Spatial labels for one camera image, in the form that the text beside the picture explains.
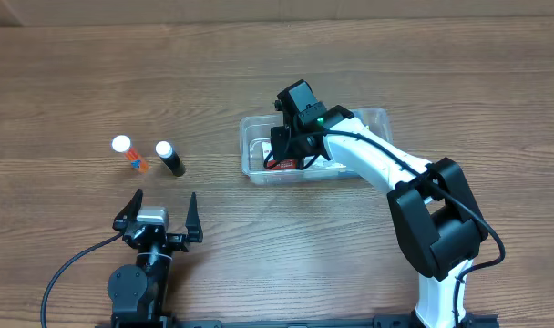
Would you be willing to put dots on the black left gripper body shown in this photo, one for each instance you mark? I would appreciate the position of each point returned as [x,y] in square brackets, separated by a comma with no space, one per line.
[156,235]

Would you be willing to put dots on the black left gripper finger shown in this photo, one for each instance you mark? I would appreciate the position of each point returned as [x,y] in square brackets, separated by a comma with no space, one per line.
[192,223]
[129,213]

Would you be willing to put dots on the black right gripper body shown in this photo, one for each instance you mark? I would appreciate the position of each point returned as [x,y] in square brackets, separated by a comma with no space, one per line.
[282,142]

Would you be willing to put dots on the red medicine box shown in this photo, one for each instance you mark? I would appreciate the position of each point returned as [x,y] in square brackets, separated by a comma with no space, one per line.
[286,163]

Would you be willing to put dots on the white plaster box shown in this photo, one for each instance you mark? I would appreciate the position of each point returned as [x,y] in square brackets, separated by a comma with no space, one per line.
[328,167]

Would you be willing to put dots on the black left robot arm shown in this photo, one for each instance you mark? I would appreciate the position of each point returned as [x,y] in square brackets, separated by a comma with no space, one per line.
[138,290]

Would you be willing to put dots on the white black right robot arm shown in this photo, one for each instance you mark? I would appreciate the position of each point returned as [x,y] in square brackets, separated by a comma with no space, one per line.
[438,225]

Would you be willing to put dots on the orange tablet tube white cap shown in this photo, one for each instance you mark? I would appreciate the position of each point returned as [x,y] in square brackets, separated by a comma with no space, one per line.
[122,144]

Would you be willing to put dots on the dark syrup bottle white cap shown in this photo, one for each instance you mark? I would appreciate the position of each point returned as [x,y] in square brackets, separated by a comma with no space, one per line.
[170,158]

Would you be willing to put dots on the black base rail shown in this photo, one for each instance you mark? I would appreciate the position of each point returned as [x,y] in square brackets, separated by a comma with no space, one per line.
[378,321]

